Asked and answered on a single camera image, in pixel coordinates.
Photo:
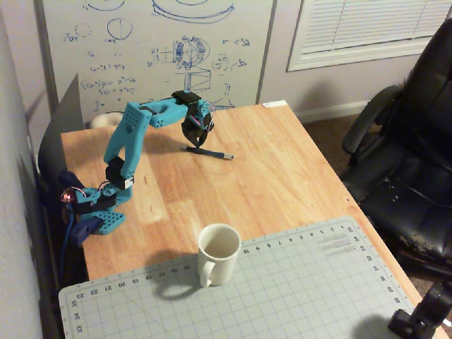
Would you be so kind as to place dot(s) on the cream ceramic mug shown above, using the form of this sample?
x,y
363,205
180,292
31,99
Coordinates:
x,y
219,254

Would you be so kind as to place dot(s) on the whiteboard with blue drawings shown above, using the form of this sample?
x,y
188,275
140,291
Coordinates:
x,y
159,35

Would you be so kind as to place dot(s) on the white window blinds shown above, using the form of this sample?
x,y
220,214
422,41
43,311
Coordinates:
x,y
370,28

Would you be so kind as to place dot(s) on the white round object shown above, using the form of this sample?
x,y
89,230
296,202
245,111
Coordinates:
x,y
104,120

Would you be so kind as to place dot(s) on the controller board with red light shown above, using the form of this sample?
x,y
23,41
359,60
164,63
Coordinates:
x,y
68,196

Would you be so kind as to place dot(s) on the dark blue table clamp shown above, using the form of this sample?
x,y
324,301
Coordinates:
x,y
83,231

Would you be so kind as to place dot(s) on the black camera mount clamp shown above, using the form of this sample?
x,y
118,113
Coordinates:
x,y
420,314

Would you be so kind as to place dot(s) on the black leather office chair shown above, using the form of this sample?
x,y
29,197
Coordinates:
x,y
416,159

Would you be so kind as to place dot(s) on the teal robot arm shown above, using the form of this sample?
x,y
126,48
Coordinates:
x,y
129,134

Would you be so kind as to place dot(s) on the grey cutting mat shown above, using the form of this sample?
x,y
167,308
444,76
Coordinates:
x,y
247,293

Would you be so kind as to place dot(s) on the dark blue pen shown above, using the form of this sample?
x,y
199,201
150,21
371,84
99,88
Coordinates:
x,y
212,153

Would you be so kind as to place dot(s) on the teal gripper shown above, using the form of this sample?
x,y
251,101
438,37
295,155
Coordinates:
x,y
193,133

